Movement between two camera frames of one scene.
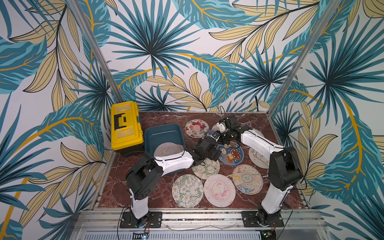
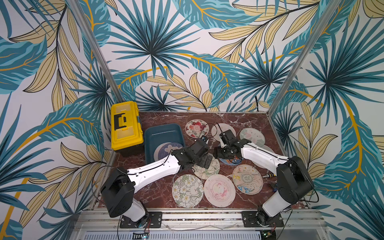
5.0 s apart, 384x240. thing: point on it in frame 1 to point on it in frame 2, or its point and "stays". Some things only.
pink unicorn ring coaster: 219,190 stays
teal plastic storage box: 155,134 stays
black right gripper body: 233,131 to 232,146
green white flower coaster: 187,191 stays
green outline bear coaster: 211,169 stays
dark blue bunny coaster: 211,132 to 163,150
